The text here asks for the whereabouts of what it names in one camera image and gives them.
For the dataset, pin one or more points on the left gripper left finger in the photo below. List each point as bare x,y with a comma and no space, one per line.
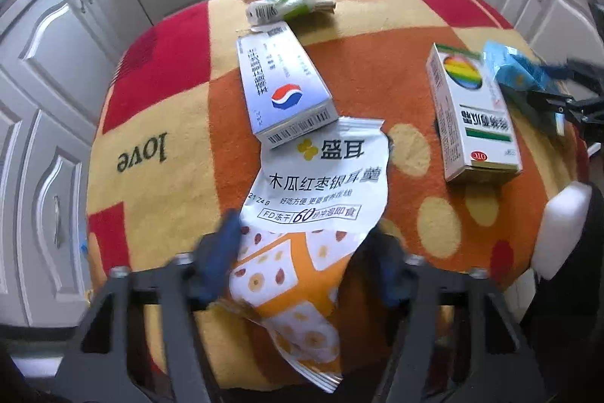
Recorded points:
214,257

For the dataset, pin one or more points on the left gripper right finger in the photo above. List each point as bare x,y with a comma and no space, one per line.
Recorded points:
395,282

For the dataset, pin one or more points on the rainbow circle medicine box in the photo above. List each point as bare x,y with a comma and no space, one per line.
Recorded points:
476,133

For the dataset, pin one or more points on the orange white food pouch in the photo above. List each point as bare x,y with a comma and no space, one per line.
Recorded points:
299,306

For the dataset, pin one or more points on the white blue logo medicine box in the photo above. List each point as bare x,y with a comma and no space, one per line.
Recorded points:
285,95

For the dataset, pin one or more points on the green white wrapper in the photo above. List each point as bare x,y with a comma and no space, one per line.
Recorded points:
266,12

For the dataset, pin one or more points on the light blue snack wrapper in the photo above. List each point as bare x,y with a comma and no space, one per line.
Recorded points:
498,59

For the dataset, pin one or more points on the white kitchen base cabinets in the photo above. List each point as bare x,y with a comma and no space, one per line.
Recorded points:
141,6

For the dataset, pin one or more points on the red yellow floral blanket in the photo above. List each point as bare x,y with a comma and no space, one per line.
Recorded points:
174,150

